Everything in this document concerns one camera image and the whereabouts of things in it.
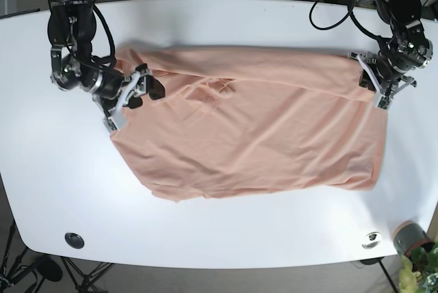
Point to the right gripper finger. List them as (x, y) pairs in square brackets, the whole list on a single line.
[(114, 119), (144, 83)]

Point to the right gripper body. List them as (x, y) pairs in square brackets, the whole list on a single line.
[(105, 87)]

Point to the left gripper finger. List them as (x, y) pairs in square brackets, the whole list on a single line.
[(370, 77), (384, 96)]

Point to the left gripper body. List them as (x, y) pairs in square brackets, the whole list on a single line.
[(397, 57)]

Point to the peach T-shirt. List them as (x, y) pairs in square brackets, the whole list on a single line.
[(238, 121)]

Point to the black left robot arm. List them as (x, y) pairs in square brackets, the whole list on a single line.
[(403, 17)]

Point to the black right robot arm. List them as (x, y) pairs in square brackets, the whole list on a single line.
[(83, 55)]

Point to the black table grommet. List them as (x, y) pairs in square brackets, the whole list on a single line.
[(74, 240)]

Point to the grey plant pot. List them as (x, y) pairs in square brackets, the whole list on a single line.
[(410, 235)]

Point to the silver table grommet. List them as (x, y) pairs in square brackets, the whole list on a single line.
[(371, 240)]

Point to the green potted plant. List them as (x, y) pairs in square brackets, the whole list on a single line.
[(419, 271)]

